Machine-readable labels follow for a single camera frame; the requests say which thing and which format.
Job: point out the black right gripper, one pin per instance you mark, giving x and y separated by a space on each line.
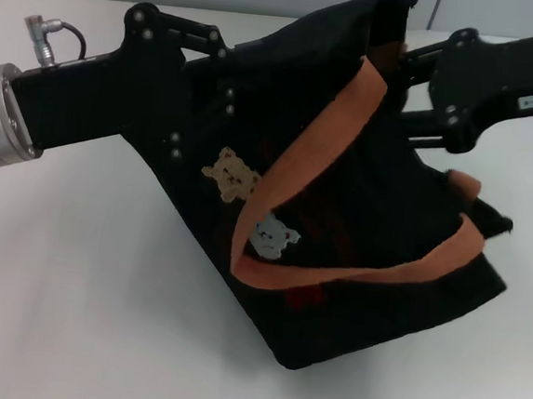
492 74

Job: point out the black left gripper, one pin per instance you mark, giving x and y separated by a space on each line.
93 95

